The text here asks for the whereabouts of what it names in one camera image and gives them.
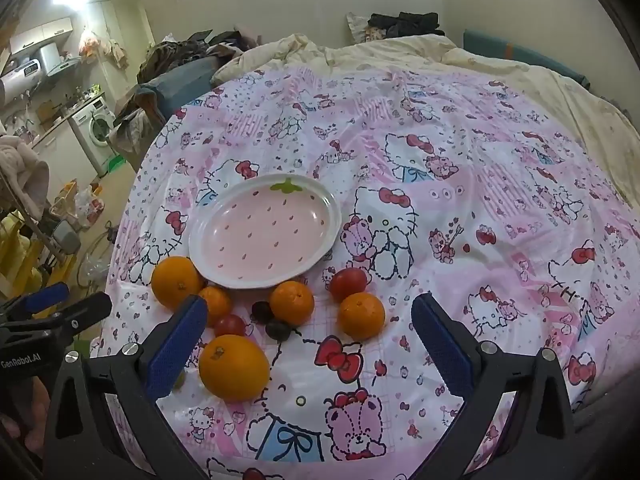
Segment white washing machine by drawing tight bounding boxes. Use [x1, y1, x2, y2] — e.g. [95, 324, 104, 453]
[70, 96, 119, 178]

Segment white water heater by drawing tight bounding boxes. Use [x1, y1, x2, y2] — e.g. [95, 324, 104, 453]
[0, 59, 43, 107]

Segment pink strawberry-shaped plate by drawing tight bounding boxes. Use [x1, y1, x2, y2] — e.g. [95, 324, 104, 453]
[188, 172, 343, 289]

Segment floral pillow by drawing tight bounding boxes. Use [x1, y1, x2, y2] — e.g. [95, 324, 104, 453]
[346, 12, 388, 45]

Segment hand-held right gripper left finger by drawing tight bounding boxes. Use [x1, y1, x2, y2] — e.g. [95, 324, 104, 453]
[44, 295, 211, 480]

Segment pale pink garment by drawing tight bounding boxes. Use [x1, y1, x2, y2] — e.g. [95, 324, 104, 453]
[0, 134, 51, 217]

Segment teal headboard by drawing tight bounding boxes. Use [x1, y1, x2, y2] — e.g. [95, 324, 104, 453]
[463, 29, 588, 87]

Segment small orange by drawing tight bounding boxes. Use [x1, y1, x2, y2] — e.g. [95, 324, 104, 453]
[198, 286, 233, 328]

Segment small red tomato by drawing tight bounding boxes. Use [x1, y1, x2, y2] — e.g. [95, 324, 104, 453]
[214, 313, 247, 338]

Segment cream duvet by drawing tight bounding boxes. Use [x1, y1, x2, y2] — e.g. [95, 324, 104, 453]
[210, 32, 640, 196]

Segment large orange with sticker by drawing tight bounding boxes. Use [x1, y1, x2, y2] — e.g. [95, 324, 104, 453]
[198, 334, 271, 402]

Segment hanging plastic bag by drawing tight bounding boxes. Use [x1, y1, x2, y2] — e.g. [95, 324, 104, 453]
[79, 26, 108, 65]

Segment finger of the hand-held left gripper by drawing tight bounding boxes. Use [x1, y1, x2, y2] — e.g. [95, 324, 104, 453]
[0, 282, 70, 317]
[0, 292, 113, 343]

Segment pink cartoon printed blanket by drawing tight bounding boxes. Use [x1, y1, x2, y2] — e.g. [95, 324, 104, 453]
[90, 62, 640, 480]

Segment plastic bags on floor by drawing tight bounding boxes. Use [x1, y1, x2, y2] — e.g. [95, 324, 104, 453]
[50, 180, 107, 231]

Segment blue sofa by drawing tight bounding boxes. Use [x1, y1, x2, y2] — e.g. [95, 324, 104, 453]
[107, 56, 223, 173]

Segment yellow rack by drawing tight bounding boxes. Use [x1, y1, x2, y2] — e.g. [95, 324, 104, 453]
[0, 210, 76, 301]

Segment grey box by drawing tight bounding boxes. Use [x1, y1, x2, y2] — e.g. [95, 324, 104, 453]
[51, 220, 82, 256]

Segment person's left hand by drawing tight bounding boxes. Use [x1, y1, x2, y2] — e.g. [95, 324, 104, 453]
[0, 374, 52, 456]

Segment heap of clothes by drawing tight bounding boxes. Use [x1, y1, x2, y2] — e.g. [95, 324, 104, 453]
[137, 30, 263, 86]

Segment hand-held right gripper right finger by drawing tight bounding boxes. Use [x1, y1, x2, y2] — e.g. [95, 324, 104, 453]
[411, 294, 577, 480]

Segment pile of dark clothes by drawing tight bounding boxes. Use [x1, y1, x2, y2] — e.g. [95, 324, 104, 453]
[367, 10, 447, 41]

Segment white wall cabinets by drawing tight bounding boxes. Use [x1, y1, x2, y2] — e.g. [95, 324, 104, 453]
[9, 16, 75, 56]

